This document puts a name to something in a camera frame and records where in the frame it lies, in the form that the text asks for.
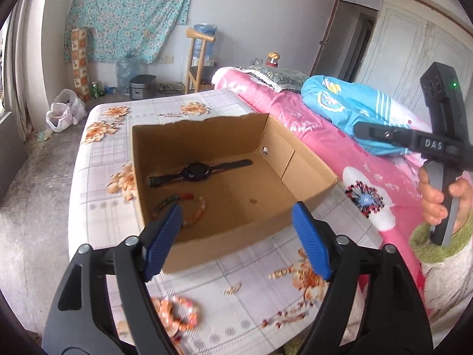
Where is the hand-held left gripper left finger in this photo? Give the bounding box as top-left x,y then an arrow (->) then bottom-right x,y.
42,203 -> 184,355

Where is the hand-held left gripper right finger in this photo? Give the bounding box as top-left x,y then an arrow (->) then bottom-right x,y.
291,201 -> 434,355

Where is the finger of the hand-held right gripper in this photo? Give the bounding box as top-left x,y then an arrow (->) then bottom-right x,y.
353,122 -> 420,152

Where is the multicolour beaded bracelet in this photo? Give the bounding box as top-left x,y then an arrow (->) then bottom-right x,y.
153,193 -> 195,222

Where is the pale peach beaded bracelet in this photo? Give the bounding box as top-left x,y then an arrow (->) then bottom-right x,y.
181,196 -> 207,227

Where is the orange pink beaded bracelet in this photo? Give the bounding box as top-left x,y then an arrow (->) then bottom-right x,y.
151,295 -> 203,343

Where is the black round watch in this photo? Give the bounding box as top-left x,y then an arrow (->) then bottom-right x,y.
148,159 -> 254,187

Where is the brown cardboard box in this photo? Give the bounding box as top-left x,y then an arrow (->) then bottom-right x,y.
131,113 -> 338,274

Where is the person's right hand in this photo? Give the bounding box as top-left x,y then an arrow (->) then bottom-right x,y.
417,168 -> 473,233

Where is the pink floral blanket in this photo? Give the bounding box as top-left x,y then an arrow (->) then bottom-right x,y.
212,66 -> 473,341

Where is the white wardrobe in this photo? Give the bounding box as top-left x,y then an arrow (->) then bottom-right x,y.
355,0 -> 473,126

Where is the brown door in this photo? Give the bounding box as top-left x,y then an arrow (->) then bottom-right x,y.
310,0 -> 342,78

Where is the green lace-trimmed pillow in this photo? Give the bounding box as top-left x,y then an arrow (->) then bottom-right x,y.
242,64 -> 309,93

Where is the grey metal cooker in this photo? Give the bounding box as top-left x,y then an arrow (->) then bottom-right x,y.
129,75 -> 156,100

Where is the white plastic bag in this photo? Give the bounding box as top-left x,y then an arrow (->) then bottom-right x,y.
46,89 -> 87,133

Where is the clear water jug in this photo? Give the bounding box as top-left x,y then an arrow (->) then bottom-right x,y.
116,52 -> 141,97

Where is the wooden chair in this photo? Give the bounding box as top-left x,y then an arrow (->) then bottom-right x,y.
185,28 -> 217,93

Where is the orange patterned roll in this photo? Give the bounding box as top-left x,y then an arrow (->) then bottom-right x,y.
64,27 -> 91,102

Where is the blue water bottle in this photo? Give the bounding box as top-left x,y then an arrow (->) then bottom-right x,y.
194,24 -> 218,62

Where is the grey curtain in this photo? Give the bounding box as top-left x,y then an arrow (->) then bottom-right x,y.
7,0 -> 48,141

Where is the white cable bundle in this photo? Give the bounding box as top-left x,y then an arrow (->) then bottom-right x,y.
159,81 -> 185,95

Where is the teal floral wall cloth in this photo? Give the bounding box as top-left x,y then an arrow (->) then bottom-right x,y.
64,0 -> 196,64

